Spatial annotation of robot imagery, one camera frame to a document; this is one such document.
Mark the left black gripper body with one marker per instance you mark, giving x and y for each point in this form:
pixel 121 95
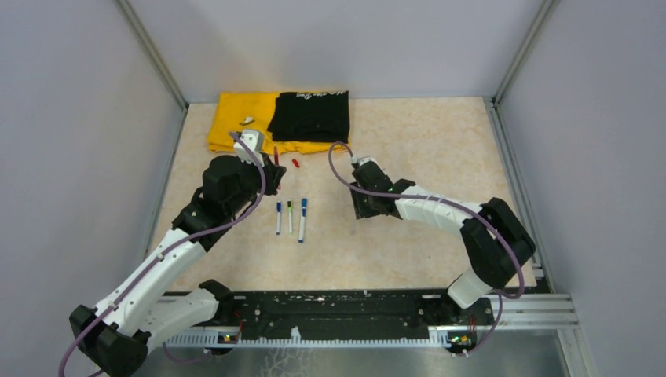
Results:
pixel 270 187

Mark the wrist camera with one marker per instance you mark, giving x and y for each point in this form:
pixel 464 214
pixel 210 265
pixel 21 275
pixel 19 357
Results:
pixel 248 147
pixel 357 161

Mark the black folded shirt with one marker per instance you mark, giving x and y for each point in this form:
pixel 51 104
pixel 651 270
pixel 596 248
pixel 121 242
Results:
pixel 311 116

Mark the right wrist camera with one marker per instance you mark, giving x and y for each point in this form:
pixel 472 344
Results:
pixel 357 161

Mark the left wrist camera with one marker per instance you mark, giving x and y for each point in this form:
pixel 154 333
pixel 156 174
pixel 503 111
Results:
pixel 248 147

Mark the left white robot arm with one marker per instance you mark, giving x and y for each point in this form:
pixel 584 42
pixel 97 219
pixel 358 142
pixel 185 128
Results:
pixel 122 329

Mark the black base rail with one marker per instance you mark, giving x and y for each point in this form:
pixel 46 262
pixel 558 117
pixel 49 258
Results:
pixel 397 318

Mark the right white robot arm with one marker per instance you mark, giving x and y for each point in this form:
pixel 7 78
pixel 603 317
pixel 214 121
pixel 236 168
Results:
pixel 496 242

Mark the large white blue marker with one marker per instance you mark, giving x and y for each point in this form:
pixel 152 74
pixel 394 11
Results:
pixel 302 221

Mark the white blue-ended marker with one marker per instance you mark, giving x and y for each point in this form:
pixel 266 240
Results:
pixel 278 217

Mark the yellow folded shirt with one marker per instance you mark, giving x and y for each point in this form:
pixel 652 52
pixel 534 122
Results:
pixel 252 110

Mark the white green-tipped pen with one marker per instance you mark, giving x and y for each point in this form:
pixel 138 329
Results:
pixel 290 217

